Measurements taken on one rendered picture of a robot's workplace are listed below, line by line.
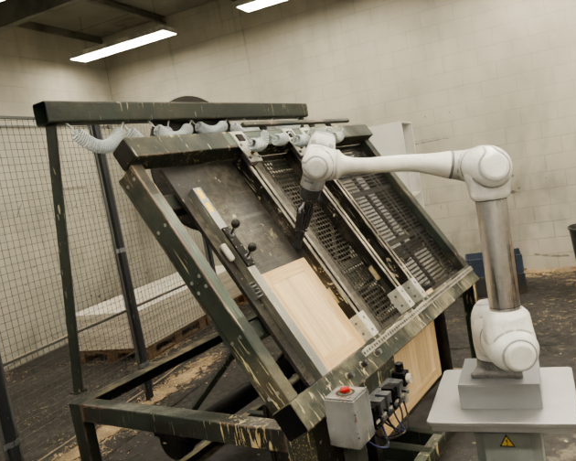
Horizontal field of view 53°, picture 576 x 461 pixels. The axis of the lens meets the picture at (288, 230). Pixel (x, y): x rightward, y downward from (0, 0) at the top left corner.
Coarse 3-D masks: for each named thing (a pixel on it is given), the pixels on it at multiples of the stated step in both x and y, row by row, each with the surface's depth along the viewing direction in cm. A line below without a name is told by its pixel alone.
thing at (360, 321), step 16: (240, 144) 280; (240, 160) 284; (256, 160) 282; (256, 176) 280; (256, 192) 282; (272, 192) 281; (272, 208) 278; (288, 224) 275; (288, 240) 277; (304, 240) 273; (304, 256) 273; (320, 256) 273; (320, 272) 270; (336, 288) 267; (352, 304) 266; (352, 320) 265; (368, 320) 266; (368, 336) 262
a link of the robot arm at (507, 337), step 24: (480, 168) 183; (504, 168) 181; (480, 192) 188; (504, 192) 187; (480, 216) 192; (504, 216) 189; (480, 240) 195; (504, 240) 189; (504, 264) 190; (504, 288) 191; (504, 312) 192; (528, 312) 194; (480, 336) 207; (504, 336) 189; (528, 336) 187; (504, 360) 188; (528, 360) 186
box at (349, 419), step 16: (336, 400) 196; (352, 400) 193; (368, 400) 201; (336, 416) 196; (352, 416) 193; (368, 416) 200; (336, 432) 197; (352, 432) 194; (368, 432) 199; (352, 448) 197
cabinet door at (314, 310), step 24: (288, 264) 262; (288, 288) 252; (312, 288) 263; (288, 312) 241; (312, 312) 252; (336, 312) 263; (312, 336) 242; (336, 336) 253; (360, 336) 264; (336, 360) 242
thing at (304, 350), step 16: (192, 192) 248; (208, 224) 246; (224, 224) 246; (224, 240) 243; (256, 272) 241; (272, 304) 235; (288, 320) 235; (288, 336) 233; (304, 352) 230; (320, 368) 229
